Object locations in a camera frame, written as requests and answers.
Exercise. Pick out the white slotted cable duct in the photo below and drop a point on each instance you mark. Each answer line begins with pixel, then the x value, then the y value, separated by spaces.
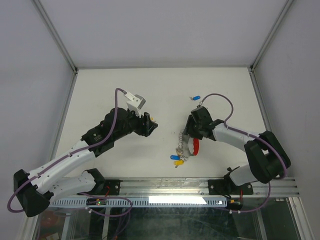
pixel 160 201

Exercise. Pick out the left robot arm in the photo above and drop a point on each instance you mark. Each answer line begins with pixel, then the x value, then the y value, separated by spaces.
pixel 38 188

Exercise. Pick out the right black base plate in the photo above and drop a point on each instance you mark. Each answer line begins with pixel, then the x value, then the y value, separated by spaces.
pixel 224 188

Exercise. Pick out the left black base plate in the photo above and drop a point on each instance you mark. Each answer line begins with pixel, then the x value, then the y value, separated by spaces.
pixel 111 187

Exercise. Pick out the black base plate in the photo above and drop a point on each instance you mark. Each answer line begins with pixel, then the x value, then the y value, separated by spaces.
pixel 111 187
pixel 224 188

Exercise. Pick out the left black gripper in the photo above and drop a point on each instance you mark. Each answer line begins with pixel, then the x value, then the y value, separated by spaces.
pixel 145 125

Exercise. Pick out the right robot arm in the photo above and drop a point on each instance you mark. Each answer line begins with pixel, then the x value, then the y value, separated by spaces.
pixel 267 160

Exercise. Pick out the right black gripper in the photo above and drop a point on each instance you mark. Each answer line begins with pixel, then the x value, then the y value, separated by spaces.
pixel 188 130

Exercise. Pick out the blue tag key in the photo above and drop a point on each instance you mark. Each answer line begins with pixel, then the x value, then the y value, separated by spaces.
pixel 175 157
pixel 195 98

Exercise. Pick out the aluminium mounting rail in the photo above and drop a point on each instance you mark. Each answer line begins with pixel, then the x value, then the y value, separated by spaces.
pixel 198 186

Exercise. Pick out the red handle keyring holder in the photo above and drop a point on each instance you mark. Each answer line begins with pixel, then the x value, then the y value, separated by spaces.
pixel 186 148

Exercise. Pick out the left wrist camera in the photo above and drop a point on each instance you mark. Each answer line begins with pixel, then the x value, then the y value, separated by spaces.
pixel 135 103

